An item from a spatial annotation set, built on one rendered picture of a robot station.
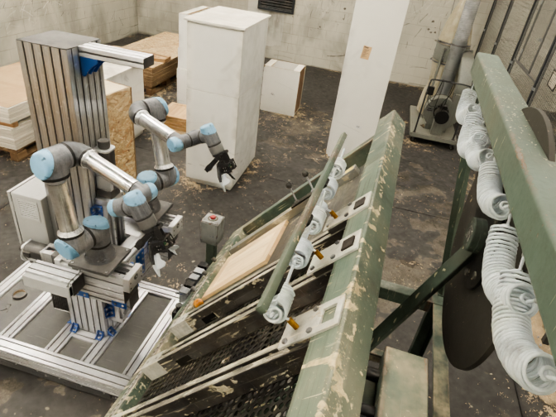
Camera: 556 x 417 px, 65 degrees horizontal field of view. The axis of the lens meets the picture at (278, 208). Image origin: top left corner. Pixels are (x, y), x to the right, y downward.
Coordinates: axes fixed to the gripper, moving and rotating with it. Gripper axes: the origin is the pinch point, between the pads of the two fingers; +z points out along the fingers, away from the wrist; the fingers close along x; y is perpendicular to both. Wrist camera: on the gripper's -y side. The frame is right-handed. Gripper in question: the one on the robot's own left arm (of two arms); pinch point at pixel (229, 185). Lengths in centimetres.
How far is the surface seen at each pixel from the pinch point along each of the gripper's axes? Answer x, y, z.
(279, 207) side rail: 23.7, 11.6, 29.8
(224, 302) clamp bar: -69, 16, 24
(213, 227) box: 18, -35, 33
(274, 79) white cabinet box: 470, -131, 26
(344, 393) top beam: -139, 90, -8
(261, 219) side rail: 23.8, -3.5, 36.0
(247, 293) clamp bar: -69, 29, 20
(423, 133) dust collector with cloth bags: 474, 66, 173
